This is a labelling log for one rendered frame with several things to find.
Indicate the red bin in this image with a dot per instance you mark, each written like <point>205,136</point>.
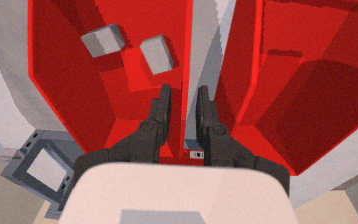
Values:
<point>305,97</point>
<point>102,100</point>
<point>193,157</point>

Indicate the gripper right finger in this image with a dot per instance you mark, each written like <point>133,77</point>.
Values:
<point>222,150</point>

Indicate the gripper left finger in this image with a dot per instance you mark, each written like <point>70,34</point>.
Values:
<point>142,146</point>

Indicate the grey block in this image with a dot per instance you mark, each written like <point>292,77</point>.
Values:
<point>104,40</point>
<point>157,55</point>

